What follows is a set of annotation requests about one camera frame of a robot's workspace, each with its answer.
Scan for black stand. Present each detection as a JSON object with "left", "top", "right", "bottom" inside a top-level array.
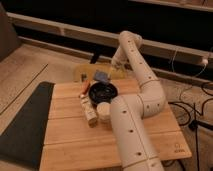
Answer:
[{"left": 188, "top": 105, "right": 213, "bottom": 171}]

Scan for orange carrot toy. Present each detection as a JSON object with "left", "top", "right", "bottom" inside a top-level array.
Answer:
[{"left": 81, "top": 80, "right": 90, "bottom": 95}]

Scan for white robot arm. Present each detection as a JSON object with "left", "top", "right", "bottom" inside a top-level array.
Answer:
[{"left": 110, "top": 31, "right": 166, "bottom": 171}]

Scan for dark ceramic bowl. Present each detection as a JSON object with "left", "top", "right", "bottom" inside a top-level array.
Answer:
[{"left": 88, "top": 82, "right": 118, "bottom": 105}]

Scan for black floor cables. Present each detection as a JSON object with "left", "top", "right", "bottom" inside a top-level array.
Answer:
[{"left": 168, "top": 81, "right": 213, "bottom": 132}]

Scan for dark green floor mat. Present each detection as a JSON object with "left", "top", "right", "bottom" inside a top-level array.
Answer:
[{"left": 0, "top": 82, "right": 54, "bottom": 169}]

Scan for blue white sponge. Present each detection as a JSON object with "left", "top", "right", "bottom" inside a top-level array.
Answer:
[{"left": 93, "top": 70, "right": 110, "bottom": 84}]

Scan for white wall cable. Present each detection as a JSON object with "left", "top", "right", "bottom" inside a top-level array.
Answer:
[{"left": 170, "top": 46, "right": 213, "bottom": 88}]

